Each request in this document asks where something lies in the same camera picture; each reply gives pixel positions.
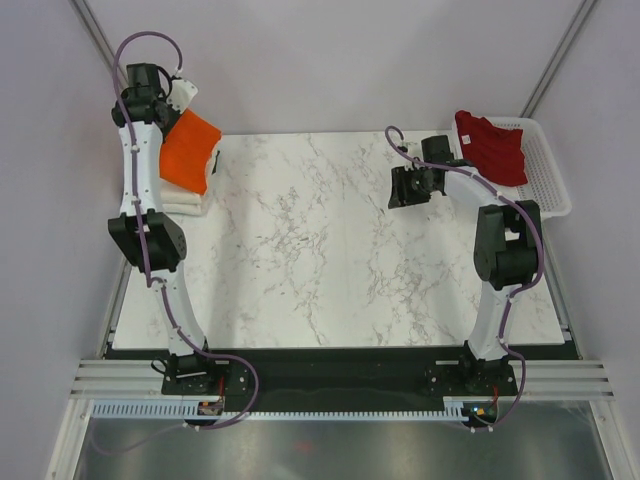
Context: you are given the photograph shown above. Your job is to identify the white plastic basket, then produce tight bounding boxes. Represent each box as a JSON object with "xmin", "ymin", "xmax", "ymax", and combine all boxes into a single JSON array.
[{"xmin": 452, "ymin": 117, "xmax": 572, "ymax": 220}]

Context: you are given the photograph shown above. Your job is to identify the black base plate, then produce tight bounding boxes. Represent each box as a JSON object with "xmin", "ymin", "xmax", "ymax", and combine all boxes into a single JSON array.
[{"xmin": 162, "ymin": 347, "xmax": 518, "ymax": 414}]

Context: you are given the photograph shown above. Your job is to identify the folded white t shirt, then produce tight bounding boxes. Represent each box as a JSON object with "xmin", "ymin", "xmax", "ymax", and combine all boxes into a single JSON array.
[{"xmin": 160, "ymin": 141, "xmax": 221, "ymax": 216}]

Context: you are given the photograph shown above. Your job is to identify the aluminium rail frame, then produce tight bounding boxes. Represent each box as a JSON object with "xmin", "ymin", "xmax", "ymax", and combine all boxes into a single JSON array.
[{"xmin": 71, "ymin": 360, "xmax": 613, "ymax": 400}]

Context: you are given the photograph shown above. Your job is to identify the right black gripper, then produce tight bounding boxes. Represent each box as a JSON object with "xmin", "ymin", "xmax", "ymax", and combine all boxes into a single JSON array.
[{"xmin": 388, "ymin": 164, "xmax": 435, "ymax": 209}]

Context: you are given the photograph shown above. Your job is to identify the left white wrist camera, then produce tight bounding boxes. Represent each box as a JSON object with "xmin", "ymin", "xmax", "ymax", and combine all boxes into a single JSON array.
[{"xmin": 166, "ymin": 78, "xmax": 199, "ymax": 114}]

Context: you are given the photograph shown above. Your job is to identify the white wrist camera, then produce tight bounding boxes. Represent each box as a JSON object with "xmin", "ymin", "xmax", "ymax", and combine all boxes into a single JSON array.
[
  {"xmin": 399, "ymin": 142, "xmax": 418, "ymax": 156},
  {"xmin": 166, "ymin": 78, "xmax": 199, "ymax": 114}
]

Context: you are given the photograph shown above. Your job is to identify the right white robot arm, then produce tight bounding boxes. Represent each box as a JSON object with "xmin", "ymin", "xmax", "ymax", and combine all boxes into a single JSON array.
[{"xmin": 385, "ymin": 127, "xmax": 544, "ymax": 394}]

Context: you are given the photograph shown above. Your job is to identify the orange t shirt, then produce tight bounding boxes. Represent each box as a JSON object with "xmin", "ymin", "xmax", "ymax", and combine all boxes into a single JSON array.
[{"xmin": 159, "ymin": 109, "xmax": 222, "ymax": 195}]

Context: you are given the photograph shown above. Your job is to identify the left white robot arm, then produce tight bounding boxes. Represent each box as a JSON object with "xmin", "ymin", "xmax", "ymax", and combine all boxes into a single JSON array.
[{"xmin": 108, "ymin": 63, "xmax": 220, "ymax": 393}]

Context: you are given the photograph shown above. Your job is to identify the white slotted cable duct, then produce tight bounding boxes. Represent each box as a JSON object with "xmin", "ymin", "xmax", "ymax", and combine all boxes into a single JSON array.
[{"xmin": 90, "ymin": 398, "xmax": 478, "ymax": 422}]

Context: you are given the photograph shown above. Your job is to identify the red t shirt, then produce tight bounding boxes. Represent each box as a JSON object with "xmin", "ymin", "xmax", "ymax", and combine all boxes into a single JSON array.
[{"xmin": 454, "ymin": 110, "xmax": 527, "ymax": 187}]

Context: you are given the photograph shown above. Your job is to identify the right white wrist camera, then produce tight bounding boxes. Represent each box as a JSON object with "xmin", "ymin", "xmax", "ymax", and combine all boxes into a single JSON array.
[{"xmin": 399, "ymin": 142, "xmax": 418, "ymax": 156}]

